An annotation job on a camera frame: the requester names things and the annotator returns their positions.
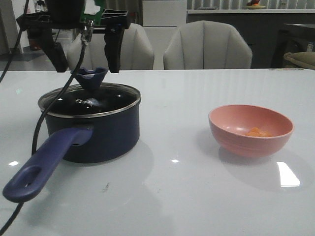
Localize left black cable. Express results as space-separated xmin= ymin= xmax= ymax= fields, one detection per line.
xmin=0 ymin=0 xmax=94 ymax=234

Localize pink bowl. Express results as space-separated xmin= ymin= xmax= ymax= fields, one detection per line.
xmin=209 ymin=105 xmax=294 ymax=158

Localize dark blue saucepan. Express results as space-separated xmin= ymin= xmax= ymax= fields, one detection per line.
xmin=2 ymin=89 xmax=141 ymax=203

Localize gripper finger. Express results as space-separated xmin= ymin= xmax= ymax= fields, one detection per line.
xmin=37 ymin=28 xmax=68 ymax=72
xmin=104 ymin=26 xmax=124 ymax=73

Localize red bin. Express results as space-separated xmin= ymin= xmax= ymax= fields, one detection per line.
xmin=27 ymin=29 xmax=45 ymax=51

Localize left grey chair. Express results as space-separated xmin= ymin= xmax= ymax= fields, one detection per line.
xmin=66 ymin=23 xmax=155 ymax=71

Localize fruit plate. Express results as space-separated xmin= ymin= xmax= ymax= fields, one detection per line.
xmin=245 ymin=0 xmax=266 ymax=10

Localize dark appliance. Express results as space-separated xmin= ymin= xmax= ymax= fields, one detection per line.
xmin=270 ymin=24 xmax=315 ymax=68

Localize right grey chair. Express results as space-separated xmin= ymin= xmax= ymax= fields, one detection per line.
xmin=163 ymin=21 xmax=252 ymax=70

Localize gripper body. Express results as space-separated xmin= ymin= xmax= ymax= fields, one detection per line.
xmin=16 ymin=0 xmax=130 ymax=34

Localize glass lid with blue knob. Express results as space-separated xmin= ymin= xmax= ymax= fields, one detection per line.
xmin=48 ymin=67 xmax=141 ymax=118

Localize grey chair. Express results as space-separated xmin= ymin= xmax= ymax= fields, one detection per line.
xmin=163 ymin=21 xmax=252 ymax=70
xmin=66 ymin=23 xmax=155 ymax=71

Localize white cabinet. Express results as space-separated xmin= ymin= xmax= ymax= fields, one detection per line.
xmin=142 ymin=0 xmax=187 ymax=70

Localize orange ham slices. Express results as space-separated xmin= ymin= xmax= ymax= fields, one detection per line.
xmin=245 ymin=127 xmax=272 ymax=137

